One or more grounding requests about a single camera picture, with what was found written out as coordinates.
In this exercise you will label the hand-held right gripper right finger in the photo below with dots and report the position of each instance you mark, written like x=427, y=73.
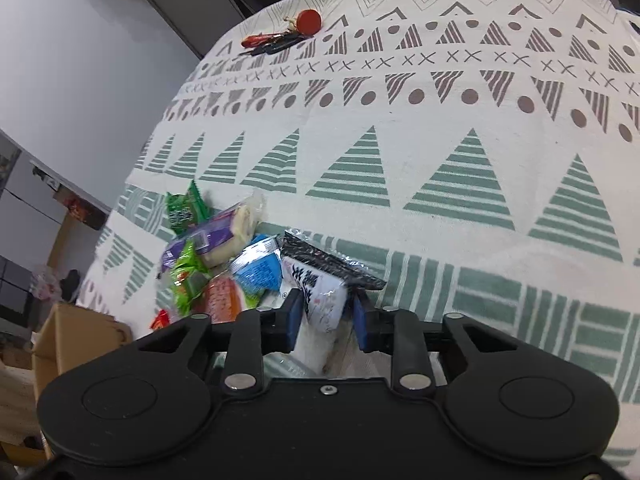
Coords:
x=362, y=327

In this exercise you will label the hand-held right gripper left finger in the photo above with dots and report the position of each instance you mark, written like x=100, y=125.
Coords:
x=292, y=322

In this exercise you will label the black and white snack packet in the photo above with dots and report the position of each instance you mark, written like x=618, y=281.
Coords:
x=315, y=280

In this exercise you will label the blue snack packet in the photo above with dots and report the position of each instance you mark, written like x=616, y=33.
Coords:
x=257, y=270

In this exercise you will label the orange snack packet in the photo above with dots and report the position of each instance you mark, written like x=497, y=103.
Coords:
x=222, y=300

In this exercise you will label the purple bread roll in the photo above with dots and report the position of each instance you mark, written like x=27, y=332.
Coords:
x=222, y=235

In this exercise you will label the light green snack packet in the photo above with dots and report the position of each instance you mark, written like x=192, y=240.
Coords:
x=187, y=272

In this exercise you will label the small red snack packet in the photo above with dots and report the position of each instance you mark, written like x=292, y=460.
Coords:
x=161, y=319

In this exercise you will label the dark green snack packet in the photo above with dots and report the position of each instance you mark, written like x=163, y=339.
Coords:
x=182, y=210

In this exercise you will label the cardboard box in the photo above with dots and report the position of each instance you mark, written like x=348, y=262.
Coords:
x=75, y=345

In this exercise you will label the printed blanket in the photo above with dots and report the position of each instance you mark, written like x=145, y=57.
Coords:
x=425, y=110

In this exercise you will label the red bottle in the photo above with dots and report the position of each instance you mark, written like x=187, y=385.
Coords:
x=82, y=210

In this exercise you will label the pack of water bottles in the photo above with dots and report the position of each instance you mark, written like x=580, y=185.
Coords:
x=45, y=285

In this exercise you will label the black car keys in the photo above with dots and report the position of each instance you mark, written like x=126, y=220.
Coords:
x=280, y=45

